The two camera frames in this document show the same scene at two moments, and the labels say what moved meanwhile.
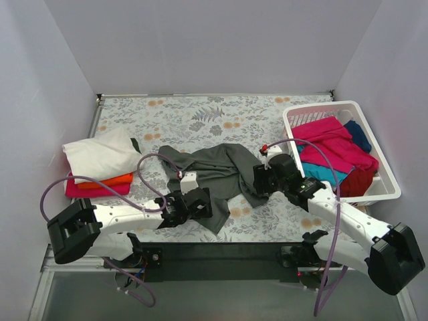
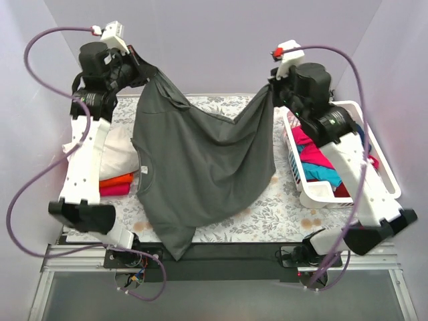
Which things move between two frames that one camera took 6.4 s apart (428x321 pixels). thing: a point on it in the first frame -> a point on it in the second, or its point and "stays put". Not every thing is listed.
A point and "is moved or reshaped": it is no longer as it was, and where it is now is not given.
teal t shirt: (322, 173) stays put
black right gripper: (261, 178) -> (277, 89)
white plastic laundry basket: (385, 186) stays put
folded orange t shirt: (122, 179) stays put
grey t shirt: (228, 171) is moved or reshaped
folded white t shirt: (111, 155) stays put
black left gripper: (201, 203) -> (140, 69)
